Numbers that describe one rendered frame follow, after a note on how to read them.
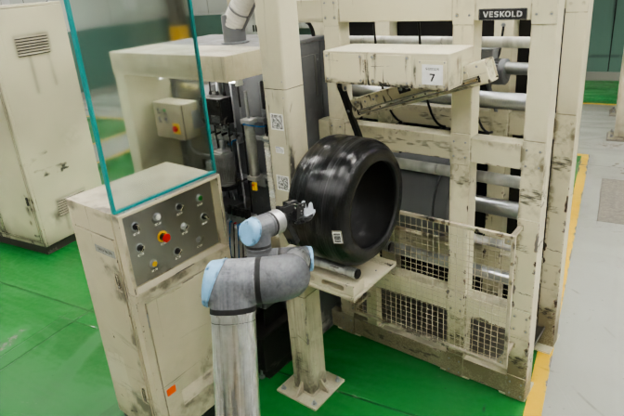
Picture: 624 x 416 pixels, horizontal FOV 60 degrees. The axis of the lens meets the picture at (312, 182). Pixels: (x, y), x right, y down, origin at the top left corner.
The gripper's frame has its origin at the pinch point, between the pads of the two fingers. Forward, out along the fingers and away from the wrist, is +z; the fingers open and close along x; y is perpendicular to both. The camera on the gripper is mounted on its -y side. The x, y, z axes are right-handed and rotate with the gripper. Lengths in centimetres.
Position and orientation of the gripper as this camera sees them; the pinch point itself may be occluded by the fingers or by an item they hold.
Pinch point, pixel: (312, 212)
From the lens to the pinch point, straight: 214.1
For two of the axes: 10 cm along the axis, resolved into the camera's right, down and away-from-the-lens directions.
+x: -7.9, -1.7, 5.9
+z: 6.2, -2.1, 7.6
